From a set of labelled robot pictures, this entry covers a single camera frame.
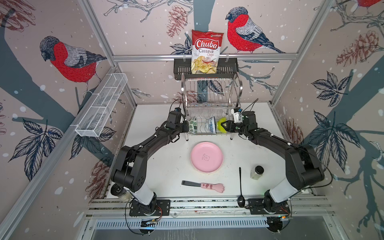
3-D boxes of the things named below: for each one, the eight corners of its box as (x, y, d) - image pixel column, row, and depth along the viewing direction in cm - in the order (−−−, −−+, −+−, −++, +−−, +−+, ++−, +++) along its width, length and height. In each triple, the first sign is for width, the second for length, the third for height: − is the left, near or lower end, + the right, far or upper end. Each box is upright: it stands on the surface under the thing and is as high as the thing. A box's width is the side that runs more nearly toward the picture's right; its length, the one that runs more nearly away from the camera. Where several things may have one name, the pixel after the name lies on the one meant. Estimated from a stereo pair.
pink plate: (191, 172, 86) (190, 171, 84) (191, 143, 99) (191, 141, 97) (224, 172, 86) (224, 170, 84) (220, 143, 99) (221, 141, 96)
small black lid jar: (250, 179, 83) (255, 174, 76) (248, 170, 86) (253, 165, 79) (260, 179, 83) (265, 174, 76) (258, 170, 86) (263, 165, 79)
